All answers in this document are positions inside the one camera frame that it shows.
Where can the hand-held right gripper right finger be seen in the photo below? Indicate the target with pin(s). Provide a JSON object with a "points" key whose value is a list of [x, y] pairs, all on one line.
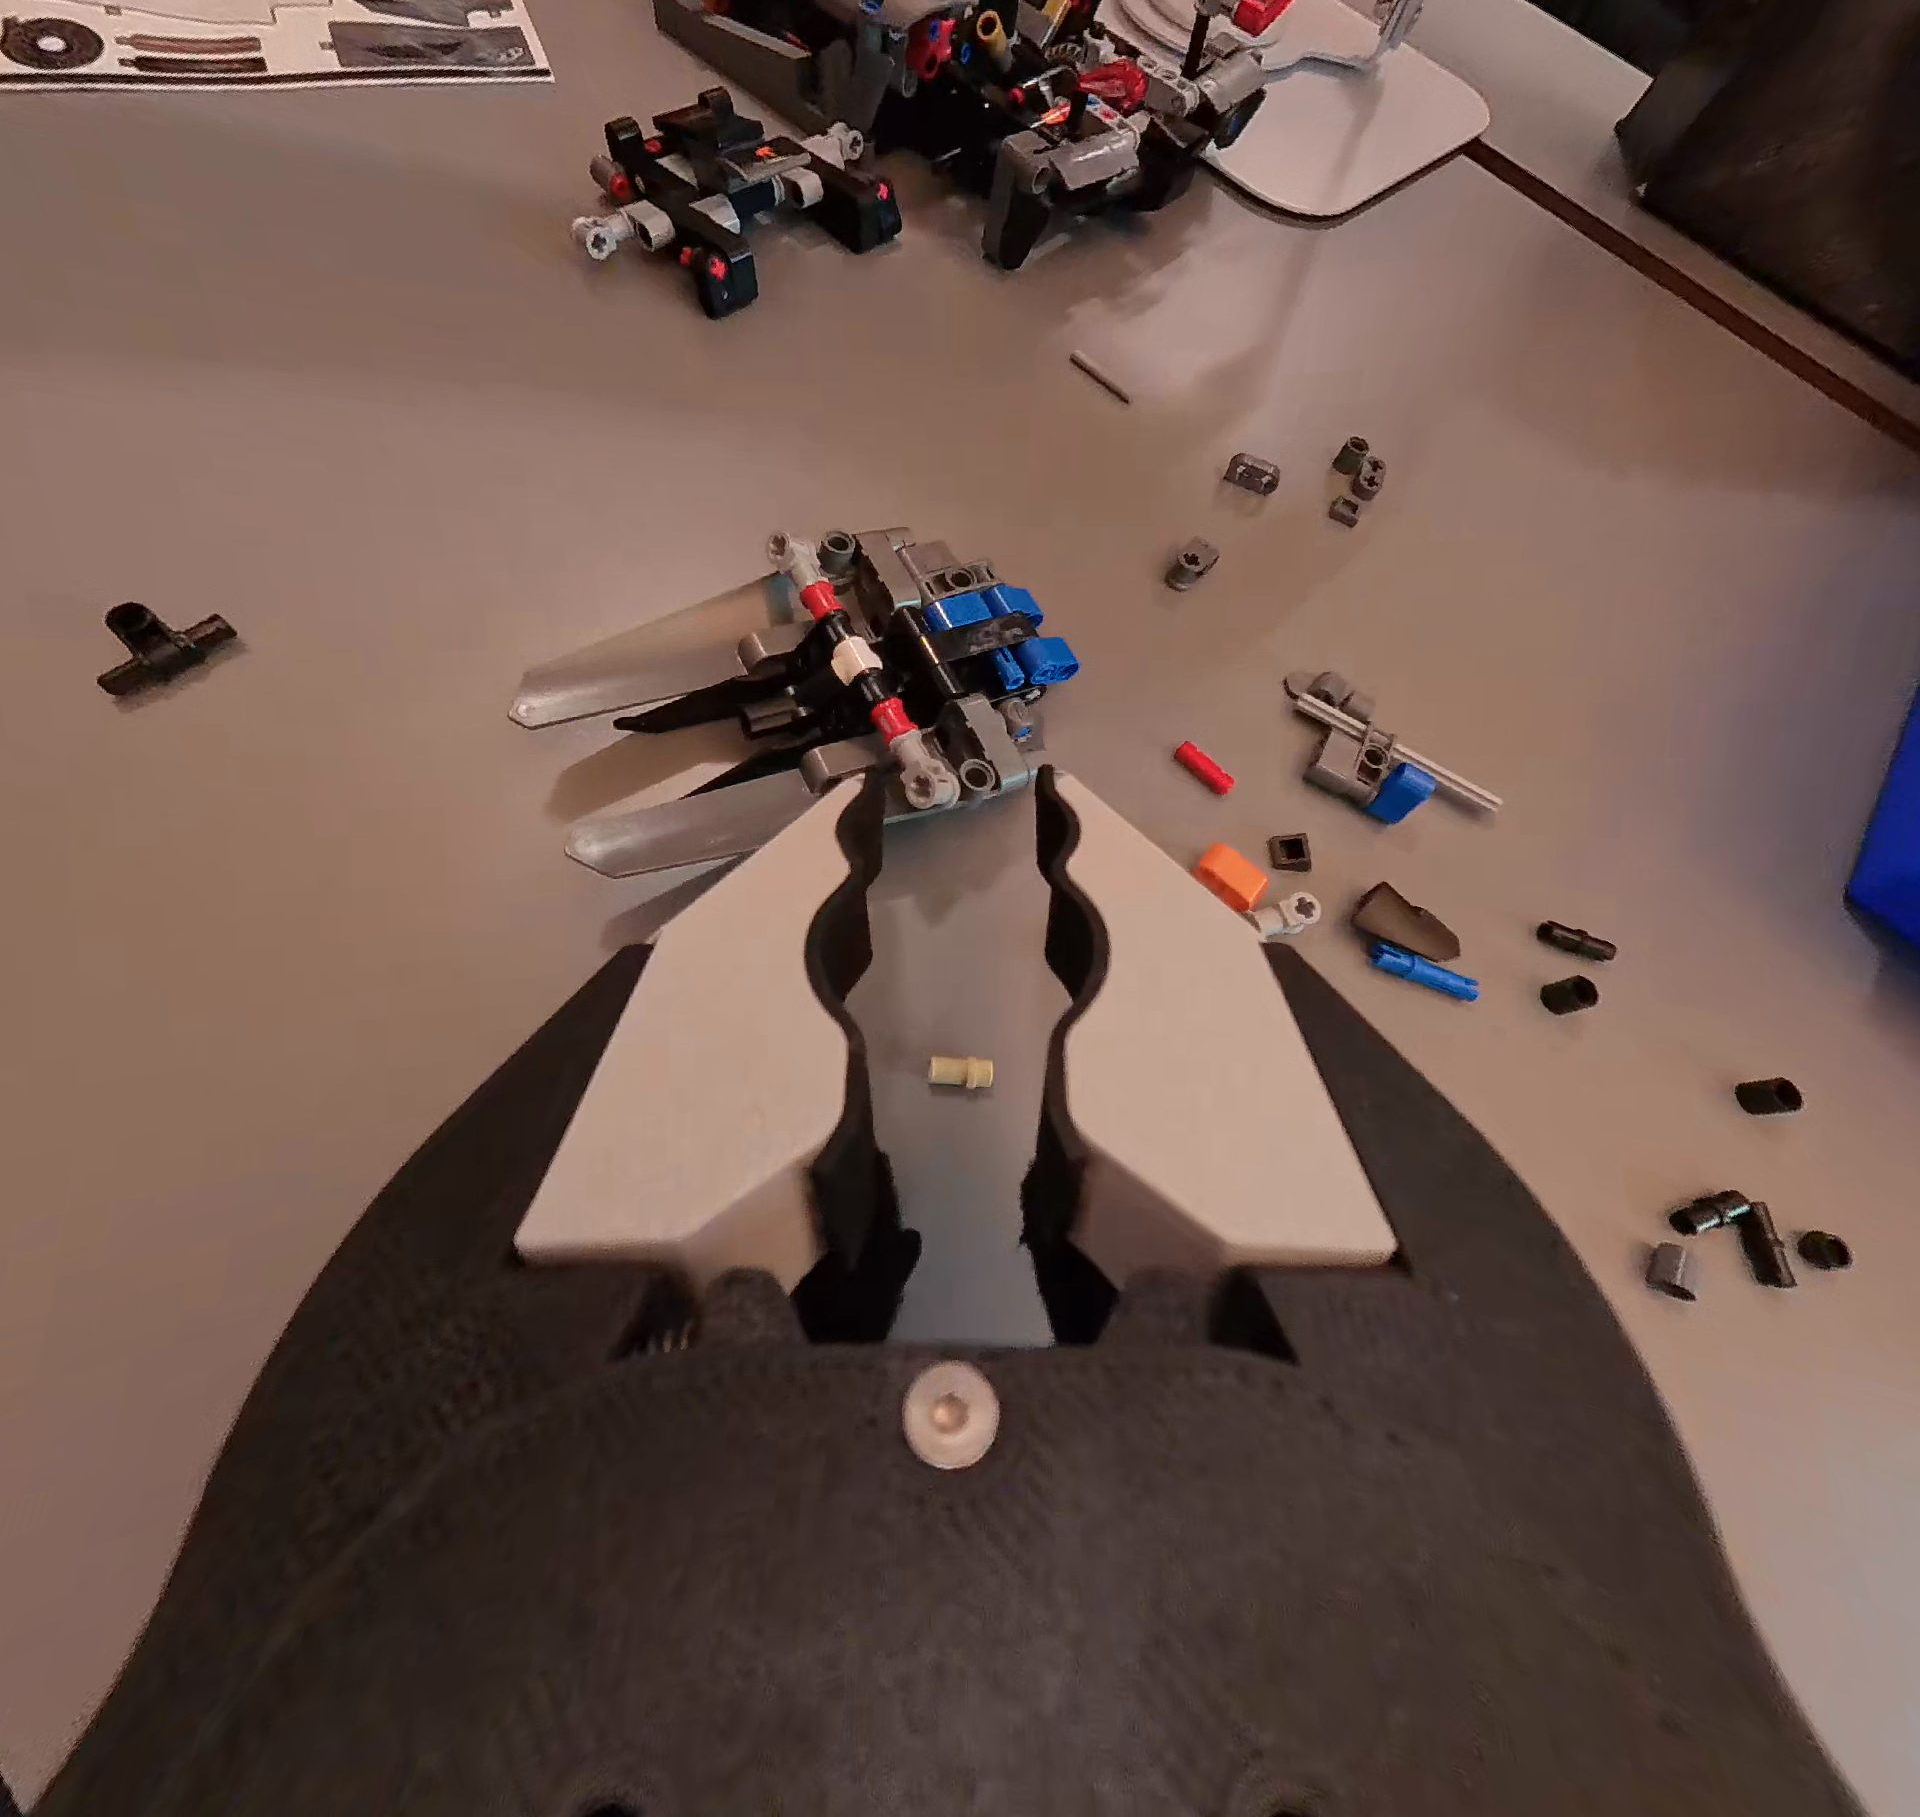
{"points": [[1220, 1097]]}

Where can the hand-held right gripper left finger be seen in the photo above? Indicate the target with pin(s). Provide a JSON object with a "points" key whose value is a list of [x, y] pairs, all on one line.
{"points": [[691, 1097]]}

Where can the light grey small connector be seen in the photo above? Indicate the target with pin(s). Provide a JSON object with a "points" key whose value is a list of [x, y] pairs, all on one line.
{"points": [[929, 786], [1292, 918]]}

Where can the grey winged brick assembly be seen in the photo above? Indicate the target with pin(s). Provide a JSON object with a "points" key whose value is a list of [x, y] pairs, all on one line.
{"points": [[901, 647]]}

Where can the small black brick assembly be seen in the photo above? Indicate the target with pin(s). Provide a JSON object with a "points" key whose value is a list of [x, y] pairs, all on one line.
{"points": [[735, 200]]}

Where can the orange small brick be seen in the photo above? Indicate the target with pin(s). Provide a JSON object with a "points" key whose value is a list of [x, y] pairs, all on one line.
{"points": [[1228, 877]]}

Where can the blue pin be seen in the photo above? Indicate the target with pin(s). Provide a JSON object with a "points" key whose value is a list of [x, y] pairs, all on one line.
{"points": [[1423, 970]]}

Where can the dark curved wedge brick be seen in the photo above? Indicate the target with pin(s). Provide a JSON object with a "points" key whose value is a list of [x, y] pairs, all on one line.
{"points": [[1403, 924]]}

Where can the black square brick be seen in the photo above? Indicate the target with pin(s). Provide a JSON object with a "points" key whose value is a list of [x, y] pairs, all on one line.
{"points": [[1277, 850]]}

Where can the tan pin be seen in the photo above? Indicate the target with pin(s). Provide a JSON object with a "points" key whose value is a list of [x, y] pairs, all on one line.
{"points": [[960, 1073]]}

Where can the red small pin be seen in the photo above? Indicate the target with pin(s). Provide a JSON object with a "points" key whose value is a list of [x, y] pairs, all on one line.
{"points": [[1205, 767]]}

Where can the black short tube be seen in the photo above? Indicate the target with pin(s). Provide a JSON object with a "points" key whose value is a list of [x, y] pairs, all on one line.
{"points": [[1766, 1093], [1565, 997]]}

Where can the black pin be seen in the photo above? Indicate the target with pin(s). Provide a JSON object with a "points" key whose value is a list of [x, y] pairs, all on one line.
{"points": [[1576, 940]]}

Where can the grey small tube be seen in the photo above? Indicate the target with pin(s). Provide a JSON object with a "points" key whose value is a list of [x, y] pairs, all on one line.
{"points": [[1672, 1269]]}

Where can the black angled connector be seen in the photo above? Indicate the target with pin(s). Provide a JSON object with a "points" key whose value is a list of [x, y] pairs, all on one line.
{"points": [[1730, 1220]]}

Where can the dark grey cross-hole connector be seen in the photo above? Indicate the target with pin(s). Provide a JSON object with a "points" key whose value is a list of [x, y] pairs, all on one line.
{"points": [[1190, 563]]}

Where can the grey short beam brick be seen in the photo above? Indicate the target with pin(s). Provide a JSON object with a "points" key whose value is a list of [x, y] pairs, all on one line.
{"points": [[1248, 477]]}

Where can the dark grey double connector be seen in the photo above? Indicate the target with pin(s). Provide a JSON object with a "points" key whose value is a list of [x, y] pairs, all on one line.
{"points": [[1360, 467]]}

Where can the black tee connector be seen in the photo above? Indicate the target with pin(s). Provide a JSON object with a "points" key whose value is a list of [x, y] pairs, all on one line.
{"points": [[162, 644]]}

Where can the large blue storage bin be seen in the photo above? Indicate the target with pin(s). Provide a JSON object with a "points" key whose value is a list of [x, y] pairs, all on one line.
{"points": [[1893, 827]]}

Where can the light grey axle rod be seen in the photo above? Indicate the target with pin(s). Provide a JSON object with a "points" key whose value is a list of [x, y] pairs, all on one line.
{"points": [[1099, 378]]}

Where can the white and wood book stand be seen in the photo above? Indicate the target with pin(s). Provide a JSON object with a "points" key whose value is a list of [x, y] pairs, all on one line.
{"points": [[1351, 106]]}

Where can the toy brick car chassis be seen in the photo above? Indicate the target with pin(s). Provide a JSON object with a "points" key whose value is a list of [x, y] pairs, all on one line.
{"points": [[960, 47]]}

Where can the dark printed cardboard box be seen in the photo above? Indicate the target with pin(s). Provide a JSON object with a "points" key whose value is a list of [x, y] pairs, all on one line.
{"points": [[1785, 121]]}

